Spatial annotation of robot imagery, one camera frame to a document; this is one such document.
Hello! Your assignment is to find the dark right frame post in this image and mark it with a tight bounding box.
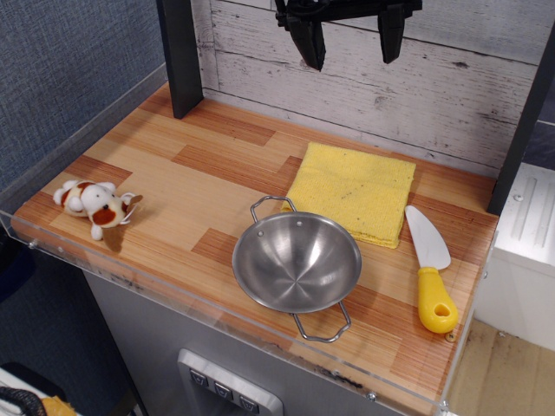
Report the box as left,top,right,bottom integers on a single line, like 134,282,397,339
486,27,554,215

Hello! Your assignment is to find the steel bowl with handles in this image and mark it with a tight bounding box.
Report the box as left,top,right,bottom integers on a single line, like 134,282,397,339
232,195,362,343

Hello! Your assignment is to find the white side cabinet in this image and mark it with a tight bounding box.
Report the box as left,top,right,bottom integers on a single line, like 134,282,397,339
474,163,554,350

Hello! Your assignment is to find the yellow object bottom left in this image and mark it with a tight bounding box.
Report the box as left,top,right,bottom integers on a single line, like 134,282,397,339
41,396,78,416

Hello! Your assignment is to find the toy knife yellow handle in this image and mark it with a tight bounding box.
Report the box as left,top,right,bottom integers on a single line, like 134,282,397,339
404,205,459,334

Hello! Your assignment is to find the clear acrylic table guard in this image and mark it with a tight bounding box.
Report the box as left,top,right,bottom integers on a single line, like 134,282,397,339
0,64,500,416

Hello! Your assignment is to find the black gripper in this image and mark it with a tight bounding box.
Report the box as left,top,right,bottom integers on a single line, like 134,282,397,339
275,0,422,71

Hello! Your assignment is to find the brown white plush dog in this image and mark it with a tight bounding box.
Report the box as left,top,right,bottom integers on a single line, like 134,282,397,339
53,180,143,253

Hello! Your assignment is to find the yellow cloth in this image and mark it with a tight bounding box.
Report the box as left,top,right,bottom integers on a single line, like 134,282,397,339
287,142,416,249

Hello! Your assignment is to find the grey cabinet control panel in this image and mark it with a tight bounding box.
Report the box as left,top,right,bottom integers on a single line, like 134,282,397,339
177,348,284,415

